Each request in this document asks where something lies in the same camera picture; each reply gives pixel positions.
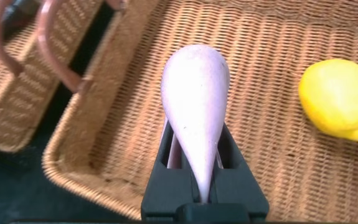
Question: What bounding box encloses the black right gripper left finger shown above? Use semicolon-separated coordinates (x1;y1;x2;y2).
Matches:
140;119;200;222

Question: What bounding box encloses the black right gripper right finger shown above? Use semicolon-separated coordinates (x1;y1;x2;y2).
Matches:
209;123;270;222

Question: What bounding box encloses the yellow lemon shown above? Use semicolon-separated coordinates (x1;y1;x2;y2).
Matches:
298;58;358;142

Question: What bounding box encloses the wicker basket with brown handles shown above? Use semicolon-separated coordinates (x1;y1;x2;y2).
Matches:
35;0;358;224

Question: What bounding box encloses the large wicker basket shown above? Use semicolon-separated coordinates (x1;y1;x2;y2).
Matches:
0;0;105;153

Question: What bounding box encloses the pale purple egg-shaped ball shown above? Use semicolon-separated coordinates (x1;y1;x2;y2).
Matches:
160;44;231;203

